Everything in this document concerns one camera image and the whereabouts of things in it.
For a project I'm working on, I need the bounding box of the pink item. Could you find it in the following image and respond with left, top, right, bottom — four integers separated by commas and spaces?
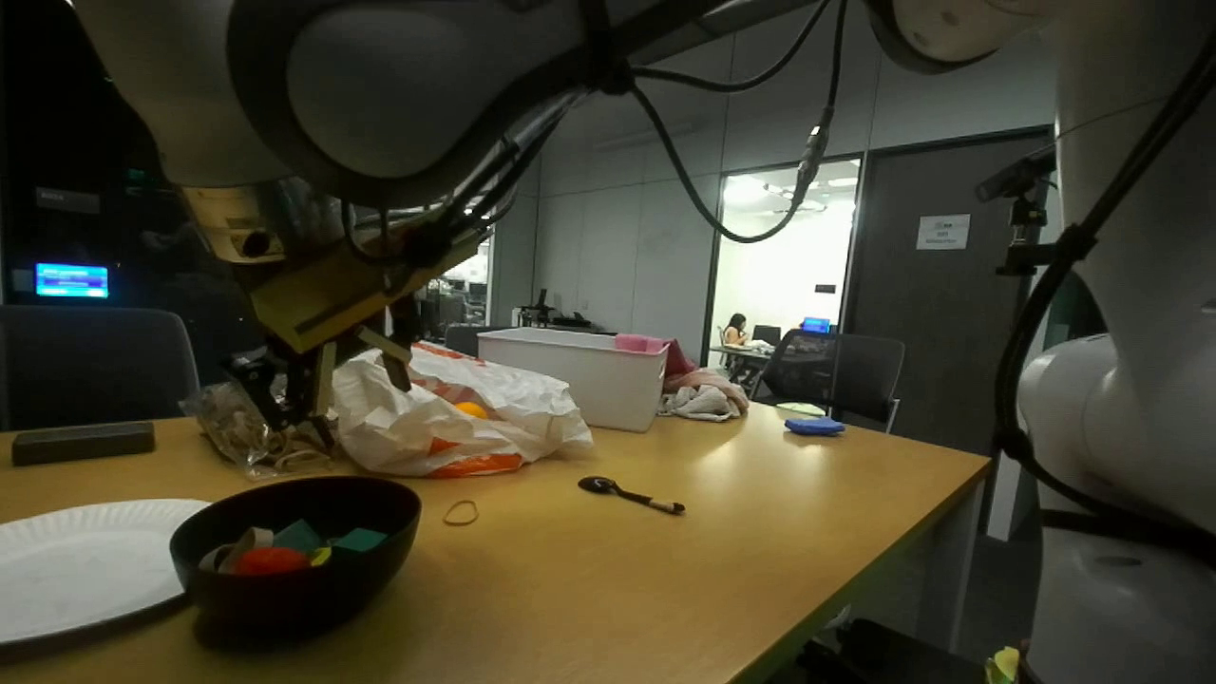
612, 329, 673, 362

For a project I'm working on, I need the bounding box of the white paper plate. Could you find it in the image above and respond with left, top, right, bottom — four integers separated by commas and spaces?
0, 494, 216, 651

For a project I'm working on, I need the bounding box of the black camera on tripod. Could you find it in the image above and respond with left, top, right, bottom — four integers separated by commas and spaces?
972, 146, 1063, 285

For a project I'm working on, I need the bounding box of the blue lit monitor screen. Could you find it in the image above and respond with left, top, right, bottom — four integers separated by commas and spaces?
32, 257, 116, 305

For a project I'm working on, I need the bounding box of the black rectangular block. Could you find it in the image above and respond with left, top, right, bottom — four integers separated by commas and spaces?
9, 418, 160, 470

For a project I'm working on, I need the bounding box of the black mesh office chair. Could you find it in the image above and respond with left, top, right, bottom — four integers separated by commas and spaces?
758, 327, 912, 438

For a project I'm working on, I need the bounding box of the blue flat object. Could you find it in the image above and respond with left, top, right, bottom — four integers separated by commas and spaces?
783, 415, 848, 441

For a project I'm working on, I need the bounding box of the single rubber band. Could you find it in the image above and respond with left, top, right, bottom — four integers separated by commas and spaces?
436, 494, 486, 533

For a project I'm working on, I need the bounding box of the thin black hanging cable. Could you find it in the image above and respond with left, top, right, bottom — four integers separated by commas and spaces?
622, 0, 852, 247

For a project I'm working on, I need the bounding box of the black measuring spoon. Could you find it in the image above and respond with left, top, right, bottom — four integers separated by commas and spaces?
574, 470, 688, 521

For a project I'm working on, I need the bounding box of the white paper door sign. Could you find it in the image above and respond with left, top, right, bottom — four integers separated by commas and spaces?
912, 209, 977, 255

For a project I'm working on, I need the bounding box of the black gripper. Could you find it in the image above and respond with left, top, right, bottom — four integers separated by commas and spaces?
234, 236, 430, 432

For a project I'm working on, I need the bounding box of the red toy piece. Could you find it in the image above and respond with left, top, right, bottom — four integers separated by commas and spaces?
226, 542, 311, 583

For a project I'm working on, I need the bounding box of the yellow green small object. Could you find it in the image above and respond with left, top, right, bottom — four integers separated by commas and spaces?
983, 643, 1025, 684

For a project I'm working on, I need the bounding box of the green toy block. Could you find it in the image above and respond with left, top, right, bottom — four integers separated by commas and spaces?
270, 512, 329, 555

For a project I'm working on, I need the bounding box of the white plastic bag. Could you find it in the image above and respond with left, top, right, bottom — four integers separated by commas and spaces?
329, 339, 597, 483

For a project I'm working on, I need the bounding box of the crumpled white cloth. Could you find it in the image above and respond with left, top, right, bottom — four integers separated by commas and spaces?
663, 367, 753, 427

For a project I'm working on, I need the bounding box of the black bowl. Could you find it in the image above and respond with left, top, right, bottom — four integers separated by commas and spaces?
168, 474, 425, 636

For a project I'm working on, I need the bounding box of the teal toy block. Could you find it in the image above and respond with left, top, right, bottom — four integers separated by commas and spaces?
330, 523, 391, 560

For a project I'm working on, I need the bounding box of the white storage box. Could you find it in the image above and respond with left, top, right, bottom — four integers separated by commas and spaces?
477, 324, 673, 438

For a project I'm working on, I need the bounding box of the grey office chair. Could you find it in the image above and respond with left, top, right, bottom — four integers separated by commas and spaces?
0, 301, 207, 432

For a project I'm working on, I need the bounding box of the clear plastic bag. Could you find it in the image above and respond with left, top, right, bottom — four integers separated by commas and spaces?
179, 377, 335, 474

